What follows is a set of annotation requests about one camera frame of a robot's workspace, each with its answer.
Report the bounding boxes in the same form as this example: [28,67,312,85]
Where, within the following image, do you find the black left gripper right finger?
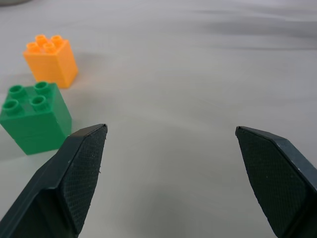
[235,125,317,238]

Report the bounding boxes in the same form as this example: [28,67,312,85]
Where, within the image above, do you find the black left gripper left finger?
[0,123,108,238]

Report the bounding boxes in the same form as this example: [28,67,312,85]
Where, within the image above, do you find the green toy building block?
[0,81,73,156]

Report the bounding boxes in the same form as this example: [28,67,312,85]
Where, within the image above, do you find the yellow toy building block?
[22,34,79,89]

